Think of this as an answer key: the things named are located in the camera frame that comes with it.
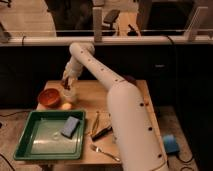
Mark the white paper cup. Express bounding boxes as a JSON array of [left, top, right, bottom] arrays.
[[62, 88, 77, 103]]

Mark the silver fork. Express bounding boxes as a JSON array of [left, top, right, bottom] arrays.
[[90, 144, 121, 162]]

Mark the blue sponge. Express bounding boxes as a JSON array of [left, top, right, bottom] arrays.
[[61, 116, 80, 138]]

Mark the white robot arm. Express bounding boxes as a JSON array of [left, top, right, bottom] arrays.
[[62, 43, 169, 171]]

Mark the yellow green peeler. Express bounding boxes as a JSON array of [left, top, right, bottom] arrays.
[[90, 111, 100, 136]]

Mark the green plastic tray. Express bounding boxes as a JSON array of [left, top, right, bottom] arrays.
[[14, 110, 86, 161]]

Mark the dark grape bunch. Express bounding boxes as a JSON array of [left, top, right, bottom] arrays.
[[61, 78, 70, 90]]

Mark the white horizontal rail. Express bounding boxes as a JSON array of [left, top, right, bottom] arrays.
[[0, 35, 213, 47]]

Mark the orange bowl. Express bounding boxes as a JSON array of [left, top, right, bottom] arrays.
[[37, 88, 61, 107]]

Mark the small yellow round fruit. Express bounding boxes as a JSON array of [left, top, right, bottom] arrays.
[[61, 103, 72, 110]]

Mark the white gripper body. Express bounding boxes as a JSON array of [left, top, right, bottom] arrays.
[[61, 62, 80, 88]]

